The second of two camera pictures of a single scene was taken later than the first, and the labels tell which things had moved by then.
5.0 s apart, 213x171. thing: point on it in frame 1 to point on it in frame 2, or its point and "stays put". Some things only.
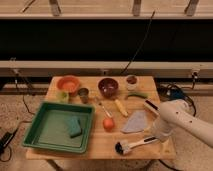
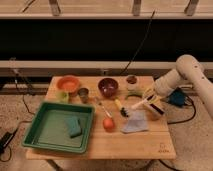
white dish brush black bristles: x=124 y=148 to x=125 y=111
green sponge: x=74 y=127 stays put
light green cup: x=62 y=97 stays put
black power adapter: x=4 y=140 stays put
